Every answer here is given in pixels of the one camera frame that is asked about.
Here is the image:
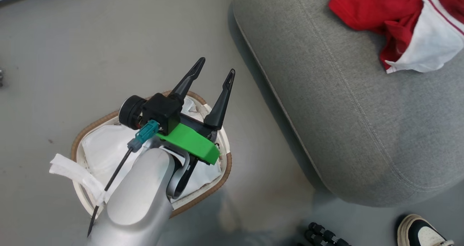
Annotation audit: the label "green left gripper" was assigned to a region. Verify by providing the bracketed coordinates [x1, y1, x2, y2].
[157, 57, 236, 165]

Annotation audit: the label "red and white clothes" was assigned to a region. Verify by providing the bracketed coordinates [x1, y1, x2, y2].
[328, 0, 464, 74]

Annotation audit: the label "grey fabric sofa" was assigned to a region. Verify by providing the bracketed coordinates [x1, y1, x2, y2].
[232, 0, 464, 208]

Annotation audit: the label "wicker-rimmed white laundry basket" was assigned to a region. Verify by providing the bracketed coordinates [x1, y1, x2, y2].
[70, 90, 233, 220]

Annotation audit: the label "wicker laundry basket white liner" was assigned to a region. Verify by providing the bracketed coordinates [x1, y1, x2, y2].
[49, 95, 224, 207]

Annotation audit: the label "black beaded flexible tripod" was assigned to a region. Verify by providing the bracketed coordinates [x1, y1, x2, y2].
[297, 222, 351, 246]

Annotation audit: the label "white and black sneaker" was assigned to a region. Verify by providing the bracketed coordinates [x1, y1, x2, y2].
[397, 214, 454, 246]

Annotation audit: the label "teal left camera connector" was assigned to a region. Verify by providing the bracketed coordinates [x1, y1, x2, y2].
[127, 120, 160, 153]

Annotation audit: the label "thin black camera cable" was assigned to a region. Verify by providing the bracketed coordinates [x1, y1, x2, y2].
[87, 147, 134, 238]

